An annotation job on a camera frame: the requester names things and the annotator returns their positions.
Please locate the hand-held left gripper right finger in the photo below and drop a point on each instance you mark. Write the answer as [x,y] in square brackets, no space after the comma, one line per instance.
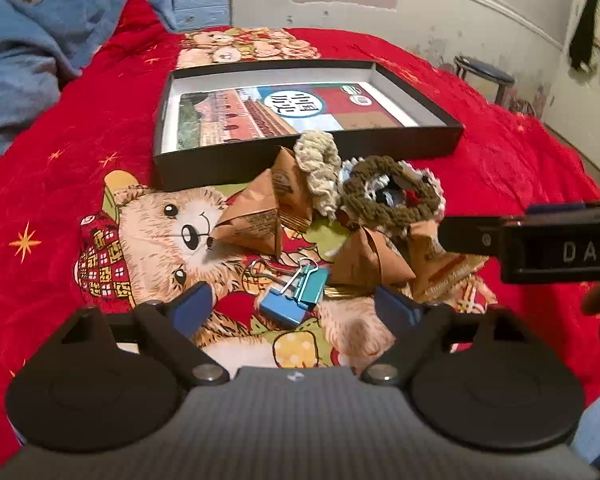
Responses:
[394,307]

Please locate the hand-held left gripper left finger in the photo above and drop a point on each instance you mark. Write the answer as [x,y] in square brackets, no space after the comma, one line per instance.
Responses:
[192,306]

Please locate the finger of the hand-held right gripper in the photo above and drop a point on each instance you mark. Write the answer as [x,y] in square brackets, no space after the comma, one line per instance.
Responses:
[555,207]
[470,234]

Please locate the black white-trimmed scrunchie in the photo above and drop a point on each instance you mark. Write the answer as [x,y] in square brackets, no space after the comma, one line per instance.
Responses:
[427,176]

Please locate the olive crocheted scrunchie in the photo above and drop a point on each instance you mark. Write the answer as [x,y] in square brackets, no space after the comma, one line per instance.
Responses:
[360,201]

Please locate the black cardboard box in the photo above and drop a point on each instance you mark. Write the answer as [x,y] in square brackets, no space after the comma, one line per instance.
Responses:
[220,170]

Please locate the brown flat paper packet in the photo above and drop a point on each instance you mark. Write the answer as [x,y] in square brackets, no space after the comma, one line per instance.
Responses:
[450,274]

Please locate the brown triangular paper packet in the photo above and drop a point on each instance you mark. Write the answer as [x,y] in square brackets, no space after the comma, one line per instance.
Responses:
[425,245]
[252,222]
[365,260]
[290,185]

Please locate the teal binder clip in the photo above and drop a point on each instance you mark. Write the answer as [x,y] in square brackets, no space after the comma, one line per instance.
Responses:
[311,282]

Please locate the dark blue binder clip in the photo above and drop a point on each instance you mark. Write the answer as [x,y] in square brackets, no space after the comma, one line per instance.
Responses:
[280,311]

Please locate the round black stool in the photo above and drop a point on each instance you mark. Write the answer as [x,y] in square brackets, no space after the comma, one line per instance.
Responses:
[480,71]

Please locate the cream crocheted scrunchie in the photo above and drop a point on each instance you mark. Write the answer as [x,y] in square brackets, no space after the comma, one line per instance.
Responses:
[320,155]

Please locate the colourful paperback book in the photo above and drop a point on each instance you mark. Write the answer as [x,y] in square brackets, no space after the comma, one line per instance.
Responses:
[330,115]

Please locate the red bear-printed blanket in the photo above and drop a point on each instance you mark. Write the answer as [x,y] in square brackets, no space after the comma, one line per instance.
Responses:
[80,110]

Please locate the blue fleece blanket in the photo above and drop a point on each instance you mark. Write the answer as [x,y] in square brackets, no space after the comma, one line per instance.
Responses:
[40,40]

